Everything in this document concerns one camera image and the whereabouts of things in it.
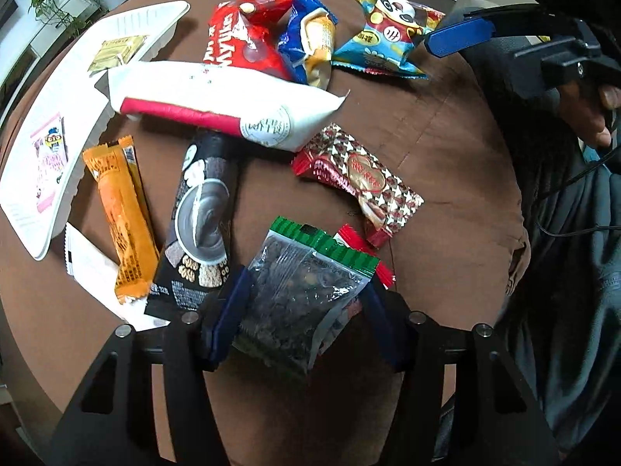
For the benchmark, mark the plain white snack packet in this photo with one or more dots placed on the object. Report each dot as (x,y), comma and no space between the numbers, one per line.
(92,262)

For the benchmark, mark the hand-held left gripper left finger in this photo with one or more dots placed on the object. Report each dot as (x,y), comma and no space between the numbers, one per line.
(228,310)

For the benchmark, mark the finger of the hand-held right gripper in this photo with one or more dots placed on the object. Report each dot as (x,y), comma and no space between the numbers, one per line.
(461,36)
(514,8)

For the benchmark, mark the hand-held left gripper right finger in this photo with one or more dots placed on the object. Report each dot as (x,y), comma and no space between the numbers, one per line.
(383,320)

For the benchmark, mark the pink cartoon snack packet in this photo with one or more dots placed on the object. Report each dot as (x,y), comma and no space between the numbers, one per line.
(48,160)

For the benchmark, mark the person's right hand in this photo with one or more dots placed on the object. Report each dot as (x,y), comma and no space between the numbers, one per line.
(587,116)

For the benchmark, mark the red snack packet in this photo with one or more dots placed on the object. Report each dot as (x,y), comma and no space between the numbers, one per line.
(233,43)

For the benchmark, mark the small red packet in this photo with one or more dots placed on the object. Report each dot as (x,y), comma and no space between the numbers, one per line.
(383,274)

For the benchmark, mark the person's grey jacket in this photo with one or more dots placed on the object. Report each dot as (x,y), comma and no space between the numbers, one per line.
(582,276)

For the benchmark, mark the panda print snack packet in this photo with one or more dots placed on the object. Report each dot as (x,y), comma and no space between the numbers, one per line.
(383,34)

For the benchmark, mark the white plastic tray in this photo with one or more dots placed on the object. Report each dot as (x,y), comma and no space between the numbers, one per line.
(73,82)

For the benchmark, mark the large white red-striped packet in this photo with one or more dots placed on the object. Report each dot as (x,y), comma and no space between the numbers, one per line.
(194,87)

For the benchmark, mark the red gold heart packet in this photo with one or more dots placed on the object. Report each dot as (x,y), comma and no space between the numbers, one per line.
(359,174)

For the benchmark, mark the white tv cabinet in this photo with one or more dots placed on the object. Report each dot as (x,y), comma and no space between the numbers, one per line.
(19,65)

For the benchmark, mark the blue snack packet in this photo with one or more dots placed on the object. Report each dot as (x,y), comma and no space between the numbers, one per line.
(303,7)

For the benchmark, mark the orange snack bar packet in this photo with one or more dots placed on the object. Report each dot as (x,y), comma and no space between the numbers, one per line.
(121,213)

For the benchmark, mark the black cereal packet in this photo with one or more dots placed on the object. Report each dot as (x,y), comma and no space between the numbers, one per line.
(199,213)

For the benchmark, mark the brown tablecloth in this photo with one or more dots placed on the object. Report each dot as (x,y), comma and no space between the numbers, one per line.
(461,155)

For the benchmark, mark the yellow snack packet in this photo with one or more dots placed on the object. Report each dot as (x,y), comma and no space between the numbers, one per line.
(116,53)

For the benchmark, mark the clear green-topped snack packet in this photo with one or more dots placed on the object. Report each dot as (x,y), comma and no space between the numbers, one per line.
(291,296)

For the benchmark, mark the thin-stemmed trailing plant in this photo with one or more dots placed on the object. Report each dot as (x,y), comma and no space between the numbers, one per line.
(58,5)

